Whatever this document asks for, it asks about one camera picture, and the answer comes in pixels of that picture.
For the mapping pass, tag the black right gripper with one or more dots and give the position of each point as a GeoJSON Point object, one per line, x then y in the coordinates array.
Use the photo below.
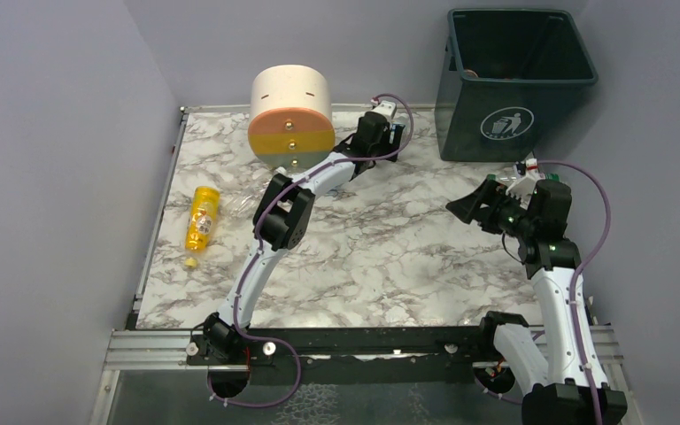
{"type": "Point", "coordinates": [493, 205]}

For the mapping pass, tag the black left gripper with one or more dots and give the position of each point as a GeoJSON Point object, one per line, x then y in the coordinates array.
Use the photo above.
{"type": "Point", "coordinates": [385, 149]}

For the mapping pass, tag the clear bottle green-white label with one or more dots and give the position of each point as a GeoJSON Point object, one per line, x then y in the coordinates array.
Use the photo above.
{"type": "Point", "coordinates": [398, 129]}

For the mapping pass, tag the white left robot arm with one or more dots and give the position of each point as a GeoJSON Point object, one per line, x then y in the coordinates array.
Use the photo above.
{"type": "Point", "coordinates": [282, 218]}

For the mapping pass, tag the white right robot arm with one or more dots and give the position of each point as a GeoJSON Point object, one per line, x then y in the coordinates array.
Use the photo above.
{"type": "Point", "coordinates": [565, 384]}

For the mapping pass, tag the dark green trash bin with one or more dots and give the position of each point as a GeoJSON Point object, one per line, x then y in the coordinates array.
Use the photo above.
{"type": "Point", "coordinates": [510, 77]}

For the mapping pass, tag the clear bottle green cap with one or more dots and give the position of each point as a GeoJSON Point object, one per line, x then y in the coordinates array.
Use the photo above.
{"type": "Point", "coordinates": [510, 179]}

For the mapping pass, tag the round pastel drawer cabinet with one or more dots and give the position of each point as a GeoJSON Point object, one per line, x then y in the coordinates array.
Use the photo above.
{"type": "Point", "coordinates": [290, 117]}

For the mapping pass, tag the crushed clear bottle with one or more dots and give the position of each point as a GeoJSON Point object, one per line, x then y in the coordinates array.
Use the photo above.
{"type": "Point", "coordinates": [240, 203]}

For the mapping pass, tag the yellow drink bottle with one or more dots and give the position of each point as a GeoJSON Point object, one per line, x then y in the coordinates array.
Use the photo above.
{"type": "Point", "coordinates": [202, 217]}

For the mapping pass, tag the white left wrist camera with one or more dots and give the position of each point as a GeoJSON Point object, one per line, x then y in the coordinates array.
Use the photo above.
{"type": "Point", "coordinates": [385, 108]}

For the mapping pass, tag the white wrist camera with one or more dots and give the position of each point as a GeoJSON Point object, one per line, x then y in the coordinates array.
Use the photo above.
{"type": "Point", "coordinates": [385, 108]}
{"type": "Point", "coordinates": [524, 188]}

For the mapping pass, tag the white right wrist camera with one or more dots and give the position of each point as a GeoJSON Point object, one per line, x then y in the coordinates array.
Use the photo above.
{"type": "Point", "coordinates": [524, 188]}

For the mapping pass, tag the black front mounting rail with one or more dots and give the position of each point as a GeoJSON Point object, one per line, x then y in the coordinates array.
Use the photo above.
{"type": "Point", "coordinates": [276, 356]}

